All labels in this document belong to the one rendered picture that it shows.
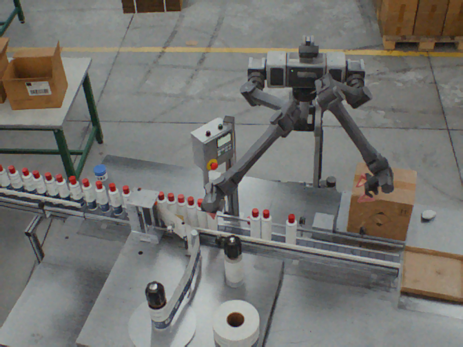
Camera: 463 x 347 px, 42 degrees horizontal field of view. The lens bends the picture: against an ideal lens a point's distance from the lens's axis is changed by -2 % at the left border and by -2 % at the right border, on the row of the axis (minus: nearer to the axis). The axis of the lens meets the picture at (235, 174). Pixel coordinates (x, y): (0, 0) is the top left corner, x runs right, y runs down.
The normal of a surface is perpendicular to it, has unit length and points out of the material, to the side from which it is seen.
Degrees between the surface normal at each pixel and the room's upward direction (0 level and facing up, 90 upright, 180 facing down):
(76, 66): 0
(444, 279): 0
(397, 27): 93
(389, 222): 90
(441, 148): 0
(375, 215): 90
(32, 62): 88
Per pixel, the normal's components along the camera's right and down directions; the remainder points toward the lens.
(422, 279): -0.04, -0.72
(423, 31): -0.11, 0.73
